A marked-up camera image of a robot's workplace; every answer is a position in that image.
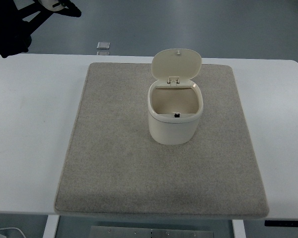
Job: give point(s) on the white table leg left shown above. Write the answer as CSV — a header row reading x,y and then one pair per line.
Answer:
x,y
51,226

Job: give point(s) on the beige felt mat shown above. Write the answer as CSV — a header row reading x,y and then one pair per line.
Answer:
x,y
113,165

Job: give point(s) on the white device on floor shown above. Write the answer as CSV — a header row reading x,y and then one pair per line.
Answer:
x,y
5,232

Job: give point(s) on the white table leg right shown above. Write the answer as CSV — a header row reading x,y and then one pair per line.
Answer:
x,y
238,229

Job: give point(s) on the black table control panel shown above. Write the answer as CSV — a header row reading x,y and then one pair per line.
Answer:
x,y
281,223

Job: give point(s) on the white table leg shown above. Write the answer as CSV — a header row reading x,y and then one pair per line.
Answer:
x,y
238,229
51,226

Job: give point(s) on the grey metal base plate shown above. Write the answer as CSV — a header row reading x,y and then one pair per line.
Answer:
x,y
124,232

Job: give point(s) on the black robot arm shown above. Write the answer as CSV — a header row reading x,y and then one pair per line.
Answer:
x,y
17,25

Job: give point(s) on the cream lidded bin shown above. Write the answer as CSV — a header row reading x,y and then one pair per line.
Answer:
x,y
175,102

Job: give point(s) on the silver floor socket plate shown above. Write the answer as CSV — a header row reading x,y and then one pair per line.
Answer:
x,y
103,48

